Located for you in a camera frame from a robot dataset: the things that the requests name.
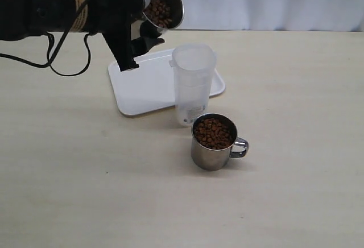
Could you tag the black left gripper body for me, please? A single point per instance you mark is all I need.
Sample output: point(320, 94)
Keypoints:
point(113, 19)

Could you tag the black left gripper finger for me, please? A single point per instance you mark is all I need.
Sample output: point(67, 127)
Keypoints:
point(142, 45)

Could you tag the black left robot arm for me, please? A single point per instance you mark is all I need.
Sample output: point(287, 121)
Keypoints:
point(30, 18)

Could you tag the clear plastic tall container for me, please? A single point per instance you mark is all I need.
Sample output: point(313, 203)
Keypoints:
point(193, 69)

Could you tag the white plastic tray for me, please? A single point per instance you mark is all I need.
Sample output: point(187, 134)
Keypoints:
point(150, 87)

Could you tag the right steel mug with kibble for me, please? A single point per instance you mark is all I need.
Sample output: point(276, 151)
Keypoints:
point(215, 141)

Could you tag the white curtain backdrop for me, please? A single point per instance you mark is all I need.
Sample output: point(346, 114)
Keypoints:
point(291, 15)

